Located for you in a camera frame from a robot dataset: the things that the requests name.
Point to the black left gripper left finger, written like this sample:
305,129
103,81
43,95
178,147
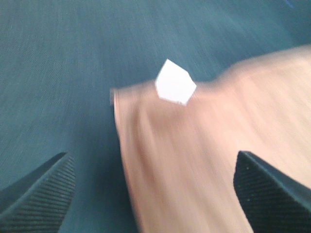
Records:
39,202

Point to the brown microfibre towel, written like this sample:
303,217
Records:
179,160

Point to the black table cloth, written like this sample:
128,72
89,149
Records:
59,59

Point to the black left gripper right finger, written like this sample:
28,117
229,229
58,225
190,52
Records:
271,201

